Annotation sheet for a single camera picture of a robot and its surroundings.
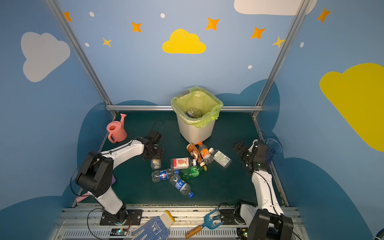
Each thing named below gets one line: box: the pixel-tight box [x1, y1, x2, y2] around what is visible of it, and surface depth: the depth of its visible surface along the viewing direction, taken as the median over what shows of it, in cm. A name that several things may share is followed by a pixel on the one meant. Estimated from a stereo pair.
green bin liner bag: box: [171, 86, 224, 128], surface depth 92 cm
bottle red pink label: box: [170, 157, 197, 170], surface depth 92 cm
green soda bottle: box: [181, 166, 204, 180], surface depth 88 cm
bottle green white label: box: [208, 147, 233, 169], surface depth 95 cm
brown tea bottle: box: [186, 142, 205, 167], surface depth 95 cm
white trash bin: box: [176, 111, 216, 145], surface depth 84 cm
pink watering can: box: [106, 113, 128, 144], surface depth 100 cm
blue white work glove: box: [125, 210, 176, 240], surface depth 72 cm
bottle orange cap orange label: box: [198, 141, 214, 165], surface depth 95 cm
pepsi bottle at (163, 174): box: [151, 168, 180, 183], surface depth 86 cm
